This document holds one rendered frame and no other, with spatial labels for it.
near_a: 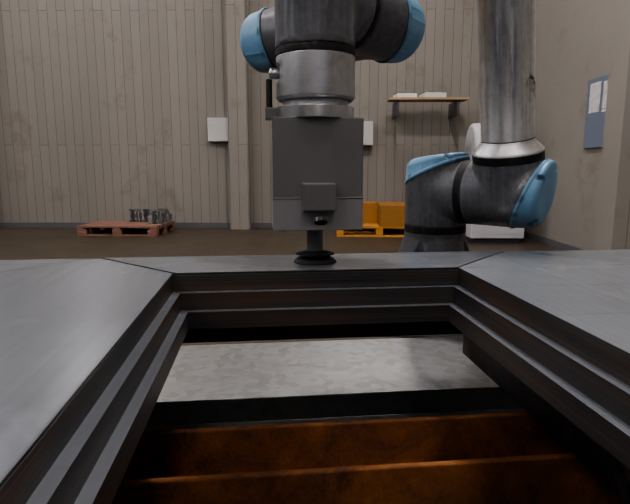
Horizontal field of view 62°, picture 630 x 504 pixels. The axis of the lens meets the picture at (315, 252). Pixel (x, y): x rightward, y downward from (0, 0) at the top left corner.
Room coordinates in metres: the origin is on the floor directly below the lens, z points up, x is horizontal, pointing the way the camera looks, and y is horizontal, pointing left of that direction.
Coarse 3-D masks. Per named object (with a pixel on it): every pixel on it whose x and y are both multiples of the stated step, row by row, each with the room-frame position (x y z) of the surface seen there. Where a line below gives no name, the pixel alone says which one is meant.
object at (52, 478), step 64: (192, 320) 0.44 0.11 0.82; (256, 320) 0.45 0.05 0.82; (320, 320) 0.45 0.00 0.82; (384, 320) 0.46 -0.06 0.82; (448, 320) 0.47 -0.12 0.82; (512, 320) 0.37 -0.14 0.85; (128, 384) 0.26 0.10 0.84; (576, 384) 0.28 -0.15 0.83; (64, 448) 0.19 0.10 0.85; (128, 448) 0.23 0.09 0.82
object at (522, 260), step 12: (468, 264) 0.50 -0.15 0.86; (480, 264) 0.50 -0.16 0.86; (492, 264) 0.50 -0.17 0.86; (504, 264) 0.50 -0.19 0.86; (516, 264) 0.50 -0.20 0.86; (528, 264) 0.50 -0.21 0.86; (540, 264) 0.50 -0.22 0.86; (552, 264) 0.50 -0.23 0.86; (564, 264) 0.50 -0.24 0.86; (576, 264) 0.50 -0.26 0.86; (588, 264) 0.50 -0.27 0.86; (600, 264) 0.50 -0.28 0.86; (612, 264) 0.50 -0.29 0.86
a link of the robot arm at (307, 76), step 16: (288, 64) 0.48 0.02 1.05; (304, 64) 0.48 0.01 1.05; (320, 64) 0.48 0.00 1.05; (336, 64) 0.48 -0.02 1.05; (352, 64) 0.50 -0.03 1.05; (288, 80) 0.48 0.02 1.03; (304, 80) 0.48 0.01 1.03; (320, 80) 0.48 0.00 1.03; (336, 80) 0.48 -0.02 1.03; (352, 80) 0.50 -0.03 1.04; (288, 96) 0.49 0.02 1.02; (304, 96) 0.48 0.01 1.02; (320, 96) 0.48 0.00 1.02; (336, 96) 0.48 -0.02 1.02; (352, 96) 0.50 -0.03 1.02
